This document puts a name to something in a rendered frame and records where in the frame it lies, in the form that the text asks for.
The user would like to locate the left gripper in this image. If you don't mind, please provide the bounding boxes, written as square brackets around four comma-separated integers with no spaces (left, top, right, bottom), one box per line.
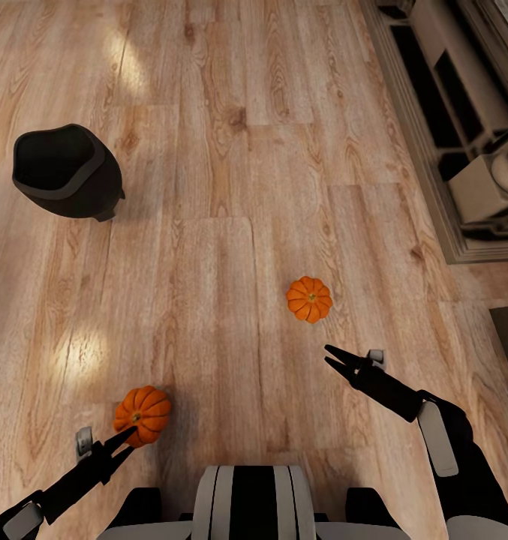
[61,426,137,505]

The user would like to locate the pumpkin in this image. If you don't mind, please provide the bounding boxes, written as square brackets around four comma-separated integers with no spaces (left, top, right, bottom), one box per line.
[286,276,332,323]
[113,386,170,448]

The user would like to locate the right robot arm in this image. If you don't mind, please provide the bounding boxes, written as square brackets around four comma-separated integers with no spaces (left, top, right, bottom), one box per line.
[325,344,508,540]

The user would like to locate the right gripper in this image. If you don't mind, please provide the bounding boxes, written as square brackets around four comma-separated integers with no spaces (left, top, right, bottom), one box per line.
[325,344,401,409]

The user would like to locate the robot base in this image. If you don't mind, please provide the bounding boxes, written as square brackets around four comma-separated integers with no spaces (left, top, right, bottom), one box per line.
[95,487,412,540]

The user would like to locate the cauldron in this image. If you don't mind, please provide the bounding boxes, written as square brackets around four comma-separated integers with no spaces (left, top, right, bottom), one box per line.
[12,124,125,222]

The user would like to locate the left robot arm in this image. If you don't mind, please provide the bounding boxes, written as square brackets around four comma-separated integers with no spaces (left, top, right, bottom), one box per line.
[0,426,137,540]

